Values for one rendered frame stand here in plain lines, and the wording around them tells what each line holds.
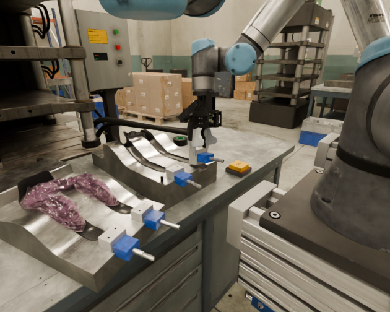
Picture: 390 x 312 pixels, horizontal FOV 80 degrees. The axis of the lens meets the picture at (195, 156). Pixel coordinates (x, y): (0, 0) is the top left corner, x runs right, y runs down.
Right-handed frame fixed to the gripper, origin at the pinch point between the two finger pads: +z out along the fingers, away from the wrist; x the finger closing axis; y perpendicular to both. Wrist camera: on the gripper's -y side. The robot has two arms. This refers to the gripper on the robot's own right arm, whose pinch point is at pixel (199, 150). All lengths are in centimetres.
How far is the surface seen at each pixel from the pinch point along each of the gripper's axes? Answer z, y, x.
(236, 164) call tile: 8.4, 2.4, 20.4
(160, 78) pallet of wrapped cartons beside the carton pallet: -69, -304, 229
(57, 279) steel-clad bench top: 22, 2, -48
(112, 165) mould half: 7.1, -30.0, -17.1
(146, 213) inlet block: 11.9, 6.0, -27.2
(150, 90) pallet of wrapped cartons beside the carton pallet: -49, -333, 228
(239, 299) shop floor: 90, -4, 38
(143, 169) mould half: 6.2, -12.9, -14.7
